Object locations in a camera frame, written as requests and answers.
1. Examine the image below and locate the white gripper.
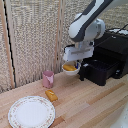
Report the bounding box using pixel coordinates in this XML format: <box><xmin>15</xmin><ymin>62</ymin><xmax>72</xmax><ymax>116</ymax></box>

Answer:
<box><xmin>62</xmin><ymin>44</ymin><xmax>96</xmax><ymax>70</ymax></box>

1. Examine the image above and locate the yellow food piece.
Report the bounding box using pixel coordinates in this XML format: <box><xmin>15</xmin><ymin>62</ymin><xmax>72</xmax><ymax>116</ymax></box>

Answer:
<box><xmin>63</xmin><ymin>64</ymin><xmax>78</xmax><ymax>72</ymax></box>

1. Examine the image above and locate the black air fryer drawer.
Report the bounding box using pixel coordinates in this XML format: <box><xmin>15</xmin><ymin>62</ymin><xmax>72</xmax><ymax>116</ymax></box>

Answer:
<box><xmin>78</xmin><ymin>58</ymin><xmax>122</xmax><ymax>87</ymax></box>

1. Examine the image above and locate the black air fryer body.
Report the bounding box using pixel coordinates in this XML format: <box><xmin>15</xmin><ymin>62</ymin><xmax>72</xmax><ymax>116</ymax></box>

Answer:
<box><xmin>94</xmin><ymin>28</ymin><xmax>128</xmax><ymax>80</ymax></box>

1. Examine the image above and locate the pink cup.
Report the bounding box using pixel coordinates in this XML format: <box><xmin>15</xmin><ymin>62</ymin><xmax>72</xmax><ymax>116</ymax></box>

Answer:
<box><xmin>41</xmin><ymin>70</ymin><xmax>55</xmax><ymax>89</ymax></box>

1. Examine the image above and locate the yellow rectangular block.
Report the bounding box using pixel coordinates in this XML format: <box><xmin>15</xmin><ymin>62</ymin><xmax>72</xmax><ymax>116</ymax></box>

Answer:
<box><xmin>45</xmin><ymin>89</ymin><xmax>59</xmax><ymax>103</ymax></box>

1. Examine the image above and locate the woven folding screen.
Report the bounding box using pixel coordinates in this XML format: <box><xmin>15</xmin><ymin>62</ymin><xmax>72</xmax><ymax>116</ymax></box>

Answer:
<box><xmin>0</xmin><ymin>0</ymin><xmax>128</xmax><ymax>94</ymax></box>

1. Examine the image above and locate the white floral rim plate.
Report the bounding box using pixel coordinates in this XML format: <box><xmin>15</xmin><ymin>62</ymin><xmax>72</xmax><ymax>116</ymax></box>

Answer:
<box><xmin>7</xmin><ymin>95</ymin><xmax>56</xmax><ymax>128</ymax></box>

